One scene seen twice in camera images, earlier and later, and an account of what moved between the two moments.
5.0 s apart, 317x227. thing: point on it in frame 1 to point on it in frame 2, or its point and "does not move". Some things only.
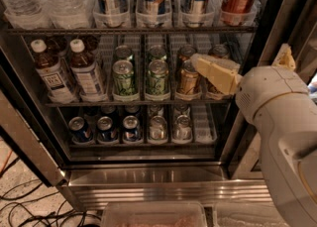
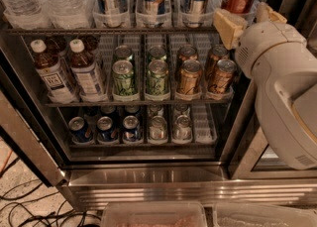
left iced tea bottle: x=55 y=81 does not move
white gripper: x=268 y=87 to x=267 y=43
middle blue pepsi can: x=105 y=131 does not move
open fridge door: x=20 y=125 does not move
